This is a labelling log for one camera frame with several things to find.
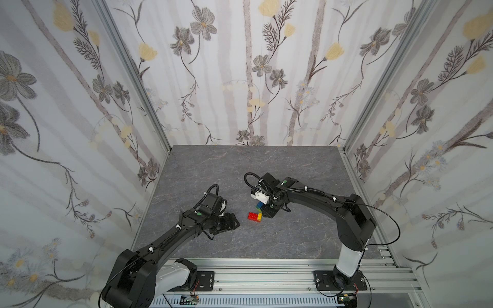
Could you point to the small circuit board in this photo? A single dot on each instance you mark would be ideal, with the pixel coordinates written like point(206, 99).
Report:
point(189, 300)

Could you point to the black device under rail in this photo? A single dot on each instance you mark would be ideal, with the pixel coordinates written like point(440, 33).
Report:
point(348, 300)

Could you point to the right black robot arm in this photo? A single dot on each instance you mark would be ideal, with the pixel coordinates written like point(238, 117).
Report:
point(354, 222)

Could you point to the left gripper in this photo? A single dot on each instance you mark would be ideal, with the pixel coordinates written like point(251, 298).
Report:
point(230, 222)

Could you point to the aluminium frame rail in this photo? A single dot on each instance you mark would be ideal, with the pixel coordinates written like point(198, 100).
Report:
point(295, 276)

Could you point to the red lego brick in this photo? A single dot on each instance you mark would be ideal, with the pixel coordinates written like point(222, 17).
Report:
point(253, 217)

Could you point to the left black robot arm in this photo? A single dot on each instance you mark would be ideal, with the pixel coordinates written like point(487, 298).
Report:
point(133, 279)

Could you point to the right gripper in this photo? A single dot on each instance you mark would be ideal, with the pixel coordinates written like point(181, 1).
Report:
point(272, 204)

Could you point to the white slotted cable duct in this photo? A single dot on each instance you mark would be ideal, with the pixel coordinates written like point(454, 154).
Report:
point(269, 300)

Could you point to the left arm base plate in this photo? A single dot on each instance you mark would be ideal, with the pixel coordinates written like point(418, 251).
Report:
point(200, 281)

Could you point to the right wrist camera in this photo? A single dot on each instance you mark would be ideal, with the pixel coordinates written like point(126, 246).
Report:
point(260, 196)

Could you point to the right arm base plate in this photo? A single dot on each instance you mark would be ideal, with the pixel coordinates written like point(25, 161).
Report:
point(328, 281)

